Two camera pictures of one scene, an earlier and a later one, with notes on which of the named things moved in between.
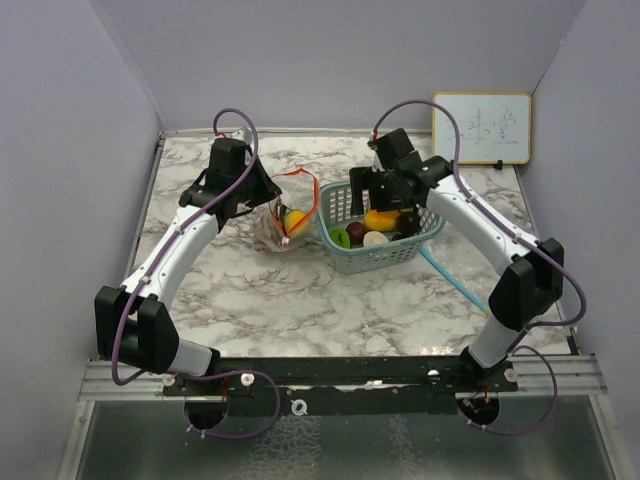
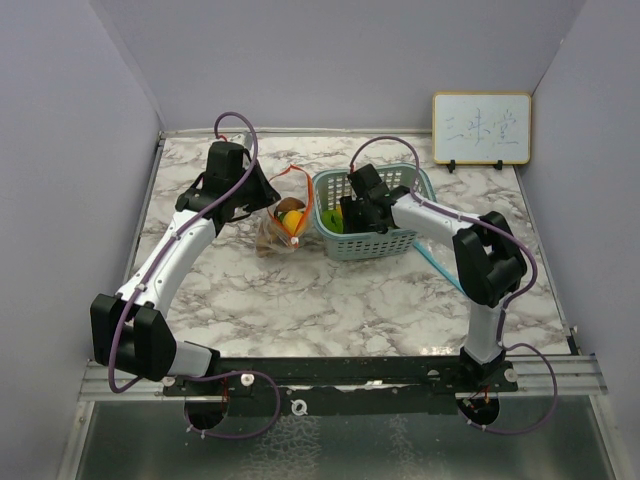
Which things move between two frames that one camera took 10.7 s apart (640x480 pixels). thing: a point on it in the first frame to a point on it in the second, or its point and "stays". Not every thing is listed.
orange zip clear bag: x=290 y=216 stays
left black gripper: x=268 y=189 stays
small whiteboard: x=494 y=127 stays
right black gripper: x=363 y=178 to x=349 y=205
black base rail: x=350 y=386 stays
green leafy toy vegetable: x=340 y=237 to x=333 y=220
